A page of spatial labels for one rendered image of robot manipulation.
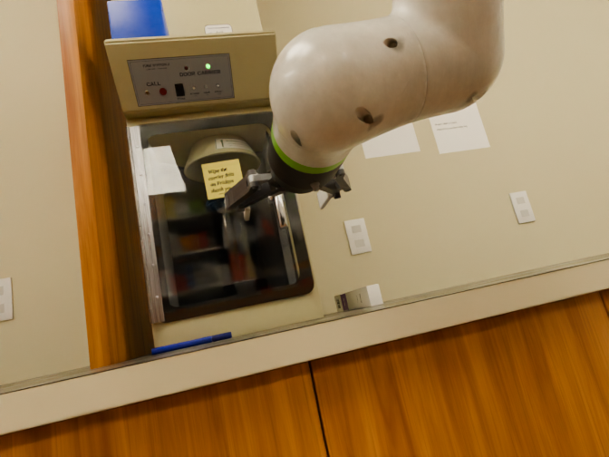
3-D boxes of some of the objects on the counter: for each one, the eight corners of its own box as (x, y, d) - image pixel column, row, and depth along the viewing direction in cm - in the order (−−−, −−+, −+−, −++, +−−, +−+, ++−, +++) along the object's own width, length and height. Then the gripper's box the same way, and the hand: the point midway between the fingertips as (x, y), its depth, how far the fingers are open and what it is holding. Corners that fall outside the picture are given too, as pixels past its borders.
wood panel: (152, 352, 108) (101, -63, 137) (164, 349, 109) (111, -63, 138) (90, 369, 61) (32, -266, 90) (111, 364, 62) (46, -264, 91)
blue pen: (153, 354, 70) (152, 348, 71) (232, 337, 72) (231, 331, 72) (151, 354, 69) (150, 348, 69) (231, 337, 71) (230, 331, 71)
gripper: (386, 120, 53) (344, 178, 74) (198, 140, 48) (208, 197, 69) (401, 171, 52) (353, 216, 72) (207, 199, 47) (216, 238, 67)
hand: (284, 205), depth 70 cm, fingers open, 13 cm apart
